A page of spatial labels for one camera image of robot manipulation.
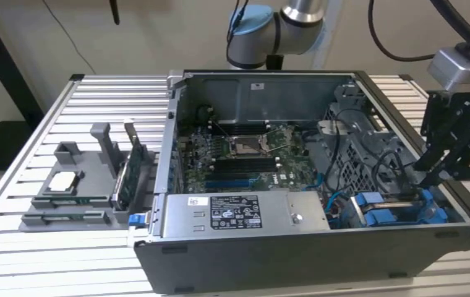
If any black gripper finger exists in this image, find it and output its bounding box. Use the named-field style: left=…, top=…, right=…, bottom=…
left=419, top=153, right=470, bottom=188
left=412, top=136, right=452, bottom=173

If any black disk wire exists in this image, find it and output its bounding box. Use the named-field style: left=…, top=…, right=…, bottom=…
left=371, top=150, right=423, bottom=202

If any hard disk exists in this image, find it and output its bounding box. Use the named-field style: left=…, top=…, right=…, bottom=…
left=348, top=189, right=448, bottom=229

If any grey metal disk bay cage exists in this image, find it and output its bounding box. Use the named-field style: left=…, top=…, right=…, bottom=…
left=304, top=83, right=426, bottom=194

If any blue expansion slot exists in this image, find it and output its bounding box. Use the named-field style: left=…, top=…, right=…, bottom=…
left=204, top=180, right=260, bottom=189

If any green motherboard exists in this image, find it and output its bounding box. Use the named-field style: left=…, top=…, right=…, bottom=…
left=176, top=122, right=328, bottom=194

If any CPU socket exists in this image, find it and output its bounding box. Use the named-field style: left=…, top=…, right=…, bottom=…
left=226, top=134, right=267, bottom=156

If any black and silver PC case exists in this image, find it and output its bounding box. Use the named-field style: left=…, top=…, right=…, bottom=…
left=126, top=69, right=470, bottom=295

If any silver power supply unit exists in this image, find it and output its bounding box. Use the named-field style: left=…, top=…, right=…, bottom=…
left=151, top=190, right=331, bottom=239

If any green graphics card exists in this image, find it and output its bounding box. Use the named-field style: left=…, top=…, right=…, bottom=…
left=108, top=119, right=147, bottom=213

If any grey parts rack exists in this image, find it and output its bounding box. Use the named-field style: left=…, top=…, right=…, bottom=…
left=18, top=122, right=163, bottom=232

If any green RAM stick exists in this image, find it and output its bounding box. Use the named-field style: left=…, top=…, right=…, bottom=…
left=31, top=194, right=108, bottom=207

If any silver CPU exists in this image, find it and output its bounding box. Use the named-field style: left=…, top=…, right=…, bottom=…
left=47, top=172, right=82, bottom=192

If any black antenna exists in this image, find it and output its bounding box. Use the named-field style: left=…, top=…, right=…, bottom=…
left=107, top=0, right=120, bottom=25

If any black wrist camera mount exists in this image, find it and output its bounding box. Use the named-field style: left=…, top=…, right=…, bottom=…
left=419, top=89, right=454, bottom=140

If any thin black wire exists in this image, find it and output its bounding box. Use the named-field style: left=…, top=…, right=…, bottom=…
left=323, top=108, right=363, bottom=194

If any blue disk wire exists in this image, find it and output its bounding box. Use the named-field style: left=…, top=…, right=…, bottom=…
left=306, top=181, right=347, bottom=215

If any metal socket cover frame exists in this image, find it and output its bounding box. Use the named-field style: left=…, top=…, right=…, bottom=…
left=262, top=128, right=296, bottom=147

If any thick black cable hose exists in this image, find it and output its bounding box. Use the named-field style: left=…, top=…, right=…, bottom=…
left=427, top=0, right=470, bottom=53

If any thin black looped cable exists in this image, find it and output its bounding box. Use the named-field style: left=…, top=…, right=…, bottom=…
left=367, top=0, right=438, bottom=62

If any thin wire locking lever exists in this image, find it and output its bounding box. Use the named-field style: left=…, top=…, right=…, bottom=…
left=207, top=119, right=232, bottom=139

